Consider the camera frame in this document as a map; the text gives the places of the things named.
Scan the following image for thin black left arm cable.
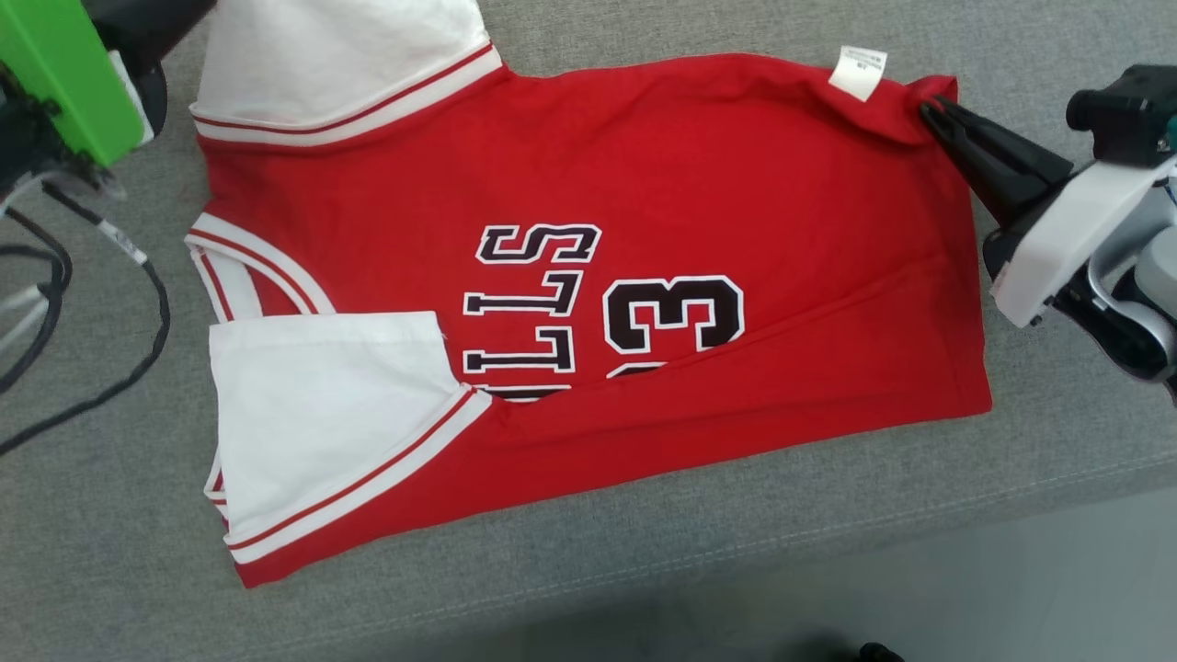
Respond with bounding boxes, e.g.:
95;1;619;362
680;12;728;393
0;179;173;458

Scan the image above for red basketball jersey white sleeves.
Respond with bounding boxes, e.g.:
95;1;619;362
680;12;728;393
184;0;994;589

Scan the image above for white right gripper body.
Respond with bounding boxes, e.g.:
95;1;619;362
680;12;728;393
982;156;1177;329

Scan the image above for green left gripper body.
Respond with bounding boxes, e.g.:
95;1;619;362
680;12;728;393
0;0;153;168

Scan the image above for thin black looped cable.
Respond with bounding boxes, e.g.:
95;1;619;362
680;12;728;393
0;210;73;394

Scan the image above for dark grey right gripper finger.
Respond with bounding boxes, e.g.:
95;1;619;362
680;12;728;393
922;97;1072;189
920;108;1058;229

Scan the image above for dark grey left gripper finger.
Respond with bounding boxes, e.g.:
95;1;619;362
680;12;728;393
138;63;169;139
85;0;219;76

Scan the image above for thin white cable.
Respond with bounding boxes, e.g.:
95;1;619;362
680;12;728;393
0;285;49;355

